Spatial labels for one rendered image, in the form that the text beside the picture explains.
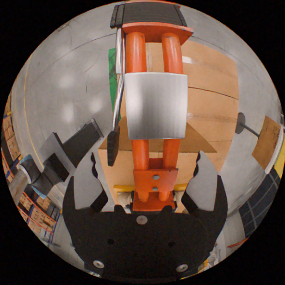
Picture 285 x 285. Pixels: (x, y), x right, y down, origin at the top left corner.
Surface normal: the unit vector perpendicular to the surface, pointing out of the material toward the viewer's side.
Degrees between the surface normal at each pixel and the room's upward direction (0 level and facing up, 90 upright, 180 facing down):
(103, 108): 0
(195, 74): 0
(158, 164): 0
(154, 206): 91
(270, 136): 90
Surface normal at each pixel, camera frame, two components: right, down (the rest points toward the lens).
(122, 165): -0.03, 0.47
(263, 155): -0.96, -0.25
